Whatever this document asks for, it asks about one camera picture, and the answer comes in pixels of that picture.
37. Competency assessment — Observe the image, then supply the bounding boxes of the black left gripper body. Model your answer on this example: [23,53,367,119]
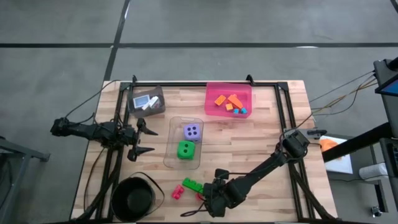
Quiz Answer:
[120,124,141,151]

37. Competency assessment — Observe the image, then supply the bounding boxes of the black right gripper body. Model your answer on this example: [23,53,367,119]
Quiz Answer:
[203,179,249,209]

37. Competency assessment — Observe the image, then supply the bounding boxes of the long green building block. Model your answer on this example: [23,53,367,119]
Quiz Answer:
[182,177,205,194]

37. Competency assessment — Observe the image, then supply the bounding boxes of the clear plastic bin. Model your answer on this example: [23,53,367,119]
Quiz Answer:
[163,116,205,170]

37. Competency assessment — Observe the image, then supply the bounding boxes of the green foam die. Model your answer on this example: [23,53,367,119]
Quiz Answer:
[176,140,197,161]

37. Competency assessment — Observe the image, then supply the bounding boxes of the large red building block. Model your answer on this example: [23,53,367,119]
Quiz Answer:
[170,184,185,200]

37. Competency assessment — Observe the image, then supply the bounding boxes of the purple foam die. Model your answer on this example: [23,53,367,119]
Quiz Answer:
[183,123,201,143]

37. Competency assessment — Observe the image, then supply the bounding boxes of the orange wedge building block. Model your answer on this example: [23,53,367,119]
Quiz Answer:
[226,93,244,110]

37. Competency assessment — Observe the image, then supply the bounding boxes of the smoky grey plastic bin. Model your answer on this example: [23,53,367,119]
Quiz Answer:
[127,85,167,119]

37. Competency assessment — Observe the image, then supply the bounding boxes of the black round bucket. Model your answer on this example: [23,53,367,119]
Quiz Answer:
[110,172,165,223]

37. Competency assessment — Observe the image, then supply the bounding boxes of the pink plastic bin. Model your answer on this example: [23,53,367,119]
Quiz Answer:
[204,82,253,119]

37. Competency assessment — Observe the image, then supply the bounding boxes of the black clamp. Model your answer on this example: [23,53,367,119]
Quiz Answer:
[307,129,328,140]

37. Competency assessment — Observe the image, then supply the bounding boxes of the orange object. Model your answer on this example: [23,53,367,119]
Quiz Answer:
[318,138,343,161]

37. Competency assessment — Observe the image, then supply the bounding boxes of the grey metal side table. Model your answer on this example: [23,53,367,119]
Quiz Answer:
[0,136,51,224]

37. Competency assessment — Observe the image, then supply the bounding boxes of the white box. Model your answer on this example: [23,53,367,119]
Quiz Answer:
[319,135,354,175]

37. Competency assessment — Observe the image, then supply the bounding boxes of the black diagonal beam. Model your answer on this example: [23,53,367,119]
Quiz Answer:
[322,122,398,163]

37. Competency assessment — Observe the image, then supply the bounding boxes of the white roll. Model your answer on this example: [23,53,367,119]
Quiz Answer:
[358,162,389,182]

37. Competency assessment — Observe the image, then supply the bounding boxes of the grey equipment cart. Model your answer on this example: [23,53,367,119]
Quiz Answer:
[373,57,398,224]

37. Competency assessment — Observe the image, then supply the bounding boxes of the blue screen tablet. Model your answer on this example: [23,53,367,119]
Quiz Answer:
[374,72,398,97]

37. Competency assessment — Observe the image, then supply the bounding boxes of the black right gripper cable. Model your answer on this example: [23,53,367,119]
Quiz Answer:
[180,170,268,218]

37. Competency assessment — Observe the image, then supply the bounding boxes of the black aluminium table frame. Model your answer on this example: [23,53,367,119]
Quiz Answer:
[74,74,336,223]

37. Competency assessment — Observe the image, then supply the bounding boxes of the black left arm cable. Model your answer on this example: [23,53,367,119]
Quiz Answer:
[63,80,122,125]

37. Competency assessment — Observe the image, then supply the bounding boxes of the yellow and black cable bundle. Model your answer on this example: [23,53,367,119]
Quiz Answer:
[309,70,377,115]

